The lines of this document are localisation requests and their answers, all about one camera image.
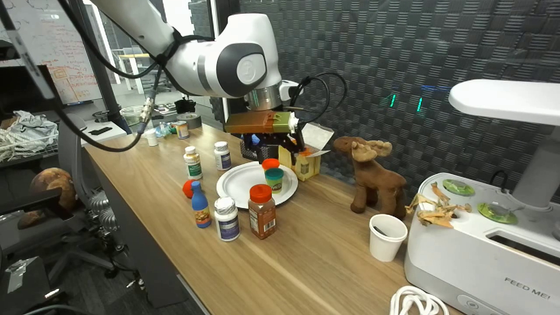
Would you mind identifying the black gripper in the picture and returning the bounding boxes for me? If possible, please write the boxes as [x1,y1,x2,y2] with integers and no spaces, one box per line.
[255,131,306,161]

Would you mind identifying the orange lid dough tub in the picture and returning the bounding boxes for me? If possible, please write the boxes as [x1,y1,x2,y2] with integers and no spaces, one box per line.
[261,156,282,173]

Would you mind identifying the teal lid dough tub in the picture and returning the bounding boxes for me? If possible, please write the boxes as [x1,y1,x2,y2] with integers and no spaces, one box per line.
[264,166,287,193]

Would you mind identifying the red lid spice jar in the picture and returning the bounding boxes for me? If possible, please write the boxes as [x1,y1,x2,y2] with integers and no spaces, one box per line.
[247,184,278,242]

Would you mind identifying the large white pill bottle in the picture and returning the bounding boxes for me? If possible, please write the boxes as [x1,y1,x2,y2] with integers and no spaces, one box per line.
[212,196,241,243]

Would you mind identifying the white paper plate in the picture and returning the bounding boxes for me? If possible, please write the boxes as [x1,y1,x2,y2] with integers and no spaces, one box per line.
[215,161,299,210]

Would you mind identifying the yellow open cardboard box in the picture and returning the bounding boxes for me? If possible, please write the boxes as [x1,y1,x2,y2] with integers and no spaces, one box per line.
[278,121,336,182]

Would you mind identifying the small white pill bottle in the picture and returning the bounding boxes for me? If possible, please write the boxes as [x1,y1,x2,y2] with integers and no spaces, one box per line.
[212,140,233,172]

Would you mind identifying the green label white bottle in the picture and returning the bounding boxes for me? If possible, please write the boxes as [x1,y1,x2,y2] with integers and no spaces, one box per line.
[182,145,205,182]

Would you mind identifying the dark round container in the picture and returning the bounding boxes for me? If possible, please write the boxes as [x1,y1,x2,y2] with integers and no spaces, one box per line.
[177,112,203,131]

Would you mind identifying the brown moose plush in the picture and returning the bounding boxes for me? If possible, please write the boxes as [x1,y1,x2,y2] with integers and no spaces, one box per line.
[332,135,408,219]

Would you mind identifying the red strawberry toy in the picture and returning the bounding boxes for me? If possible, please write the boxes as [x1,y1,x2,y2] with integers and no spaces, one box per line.
[180,179,198,201]

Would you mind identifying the small tin can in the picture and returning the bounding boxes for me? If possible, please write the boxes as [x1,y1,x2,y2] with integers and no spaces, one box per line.
[171,119,191,140]

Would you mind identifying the white paper cup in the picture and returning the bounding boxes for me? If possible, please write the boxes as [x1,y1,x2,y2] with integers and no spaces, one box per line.
[367,212,409,264]

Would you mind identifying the dried plant roots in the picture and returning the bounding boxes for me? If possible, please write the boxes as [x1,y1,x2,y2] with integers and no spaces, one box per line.
[406,180,472,229]

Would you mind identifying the black metal pole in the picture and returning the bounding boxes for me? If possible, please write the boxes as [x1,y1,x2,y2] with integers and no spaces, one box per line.
[86,33,133,135]

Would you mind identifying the green fruit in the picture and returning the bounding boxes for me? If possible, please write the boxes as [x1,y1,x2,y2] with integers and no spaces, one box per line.
[441,177,476,198]

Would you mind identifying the black office chair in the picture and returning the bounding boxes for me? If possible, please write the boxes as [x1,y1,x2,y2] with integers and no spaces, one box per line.
[0,110,147,315]

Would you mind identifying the white hydroponic garden appliance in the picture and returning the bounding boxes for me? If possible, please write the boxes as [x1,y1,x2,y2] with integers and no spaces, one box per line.
[402,79,560,315]

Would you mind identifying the green plant pod lid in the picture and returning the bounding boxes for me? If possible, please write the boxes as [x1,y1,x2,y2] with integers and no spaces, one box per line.
[476,201,520,226]

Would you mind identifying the brown plush toy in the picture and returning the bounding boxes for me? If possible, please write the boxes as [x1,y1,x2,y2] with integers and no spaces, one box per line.
[16,166,80,231]

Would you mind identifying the white cloth pile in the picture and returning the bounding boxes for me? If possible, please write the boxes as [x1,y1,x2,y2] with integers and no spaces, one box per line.
[0,110,61,165]

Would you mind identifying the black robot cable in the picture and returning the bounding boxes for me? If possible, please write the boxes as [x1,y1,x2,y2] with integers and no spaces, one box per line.
[54,0,350,154]

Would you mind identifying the white coiled cable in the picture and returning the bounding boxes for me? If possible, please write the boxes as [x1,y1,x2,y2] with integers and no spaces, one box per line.
[388,284,450,315]

